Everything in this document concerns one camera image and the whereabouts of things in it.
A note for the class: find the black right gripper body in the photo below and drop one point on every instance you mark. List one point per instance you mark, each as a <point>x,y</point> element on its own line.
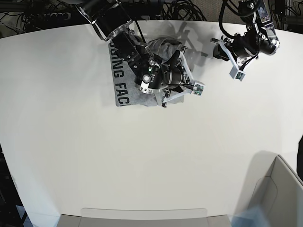
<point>176,77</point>

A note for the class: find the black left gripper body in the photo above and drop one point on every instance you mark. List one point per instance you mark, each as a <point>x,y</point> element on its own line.
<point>246,45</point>

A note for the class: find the grey T-shirt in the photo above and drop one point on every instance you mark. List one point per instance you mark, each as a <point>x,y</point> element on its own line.
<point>126,92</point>

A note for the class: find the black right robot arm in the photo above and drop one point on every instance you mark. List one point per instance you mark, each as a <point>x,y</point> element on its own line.
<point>152,74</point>

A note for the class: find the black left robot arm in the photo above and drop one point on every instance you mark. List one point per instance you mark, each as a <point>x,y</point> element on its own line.
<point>260,36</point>

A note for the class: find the dark object right edge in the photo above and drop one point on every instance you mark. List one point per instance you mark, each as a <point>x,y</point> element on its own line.
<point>299,167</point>

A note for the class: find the black power strip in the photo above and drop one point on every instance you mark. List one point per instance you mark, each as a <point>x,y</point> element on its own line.
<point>52,16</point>

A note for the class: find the grey bin bottom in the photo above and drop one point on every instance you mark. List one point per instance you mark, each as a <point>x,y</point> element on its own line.
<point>90,217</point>

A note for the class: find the grey bin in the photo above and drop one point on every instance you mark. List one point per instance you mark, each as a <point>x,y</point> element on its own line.
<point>277,199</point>
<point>90,217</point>

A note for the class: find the grey bin right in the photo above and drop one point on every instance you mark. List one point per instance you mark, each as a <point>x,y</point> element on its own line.
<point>277,199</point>

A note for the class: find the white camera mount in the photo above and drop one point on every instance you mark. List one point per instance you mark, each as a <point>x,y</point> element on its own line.
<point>238,64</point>
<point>194,87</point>

